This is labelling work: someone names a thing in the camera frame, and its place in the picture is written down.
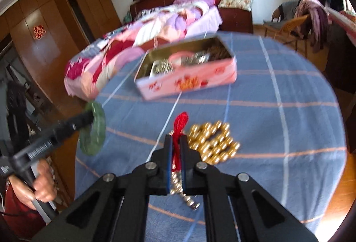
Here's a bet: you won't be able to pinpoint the person's left hand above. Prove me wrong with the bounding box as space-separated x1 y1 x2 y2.
8 159 57 210

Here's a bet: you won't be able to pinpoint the wooden wardrobe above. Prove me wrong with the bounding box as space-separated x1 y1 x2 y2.
1 0 121 118

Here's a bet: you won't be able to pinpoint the dark bead bracelet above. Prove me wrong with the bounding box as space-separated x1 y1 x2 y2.
151 59 174 76

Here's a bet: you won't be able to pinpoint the clothes on chair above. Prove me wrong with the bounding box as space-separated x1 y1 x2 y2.
278 0 329 53

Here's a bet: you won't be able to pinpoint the wicker chair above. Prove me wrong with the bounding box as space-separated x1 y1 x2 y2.
263 8 311 58

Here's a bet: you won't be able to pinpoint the dark wooden desk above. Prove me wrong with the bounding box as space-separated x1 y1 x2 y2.
323 6 356 95

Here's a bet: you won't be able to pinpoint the green jade bangle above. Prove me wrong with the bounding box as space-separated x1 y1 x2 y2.
79 101 106 156

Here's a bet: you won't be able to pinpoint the pink patchwork quilt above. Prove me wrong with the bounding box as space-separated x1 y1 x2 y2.
64 0 209 100

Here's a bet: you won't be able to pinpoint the wooden nightstand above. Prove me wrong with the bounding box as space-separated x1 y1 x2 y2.
218 7 253 34

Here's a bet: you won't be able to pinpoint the wooden bed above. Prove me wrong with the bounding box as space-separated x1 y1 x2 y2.
64 0 225 100

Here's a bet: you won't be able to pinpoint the pink metal tin box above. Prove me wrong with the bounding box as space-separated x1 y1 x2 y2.
134 34 237 100

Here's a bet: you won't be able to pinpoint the floral cushion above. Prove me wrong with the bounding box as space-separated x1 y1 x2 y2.
218 0 254 12

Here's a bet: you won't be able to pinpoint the red tassel pearl necklace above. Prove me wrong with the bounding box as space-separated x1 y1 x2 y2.
170 111 201 211

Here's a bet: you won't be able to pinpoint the blue plaid tablecloth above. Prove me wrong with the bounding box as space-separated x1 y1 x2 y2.
75 32 346 231

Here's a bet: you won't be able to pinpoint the red double happiness sticker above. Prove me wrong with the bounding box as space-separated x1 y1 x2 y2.
33 24 46 40

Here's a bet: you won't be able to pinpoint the gold bead necklace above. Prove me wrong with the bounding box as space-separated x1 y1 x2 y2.
186 120 241 165

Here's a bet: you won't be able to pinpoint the brown wooden bead bracelet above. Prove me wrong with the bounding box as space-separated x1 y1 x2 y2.
207 45 233 59

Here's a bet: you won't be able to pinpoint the silver bangle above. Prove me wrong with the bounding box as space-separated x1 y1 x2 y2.
181 51 210 66

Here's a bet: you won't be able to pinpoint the pink bangle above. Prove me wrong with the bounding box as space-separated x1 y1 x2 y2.
168 51 195 68

